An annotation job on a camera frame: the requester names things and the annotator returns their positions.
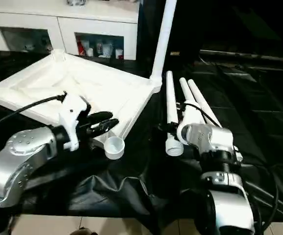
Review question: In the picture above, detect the black metal rail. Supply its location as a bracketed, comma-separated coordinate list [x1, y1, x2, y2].
[199, 49, 283, 64]

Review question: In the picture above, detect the white glass-door cabinet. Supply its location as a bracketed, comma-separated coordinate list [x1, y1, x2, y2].
[0, 0, 140, 60]

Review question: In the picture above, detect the white plastic table leg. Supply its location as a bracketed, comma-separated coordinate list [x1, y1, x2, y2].
[150, 0, 177, 82]
[187, 79, 222, 129]
[165, 70, 184, 157]
[179, 77, 195, 107]

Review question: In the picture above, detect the black work mat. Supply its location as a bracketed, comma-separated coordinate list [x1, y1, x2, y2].
[0, 47, 283, 231]

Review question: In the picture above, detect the white table top frame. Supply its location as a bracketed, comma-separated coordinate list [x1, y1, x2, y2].
[0, 48, 163, 160]

